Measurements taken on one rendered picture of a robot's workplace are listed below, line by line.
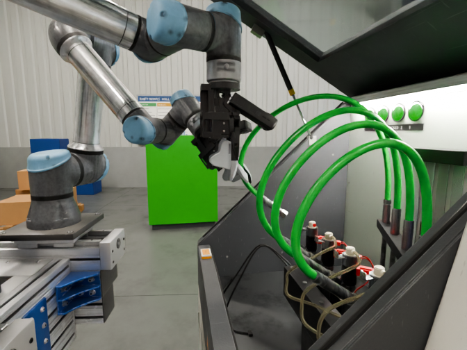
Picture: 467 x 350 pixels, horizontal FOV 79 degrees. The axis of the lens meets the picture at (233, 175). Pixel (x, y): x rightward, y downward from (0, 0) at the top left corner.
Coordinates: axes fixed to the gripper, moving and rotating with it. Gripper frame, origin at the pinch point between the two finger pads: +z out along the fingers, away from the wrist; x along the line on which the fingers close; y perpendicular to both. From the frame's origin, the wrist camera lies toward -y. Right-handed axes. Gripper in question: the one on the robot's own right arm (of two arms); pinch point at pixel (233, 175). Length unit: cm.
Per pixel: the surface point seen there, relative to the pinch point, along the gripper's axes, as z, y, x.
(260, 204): 4.6, -3.6, 10.1
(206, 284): 28.0, 6.2, -3.4
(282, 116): -51, -235, -623
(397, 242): 13.0, -32.4, 13.6
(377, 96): -19.7, -44.1, -12.0
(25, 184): 64, 237, -392
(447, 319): 11.9, -18.3, 38.1
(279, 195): 1.1, -4.8, 18.0
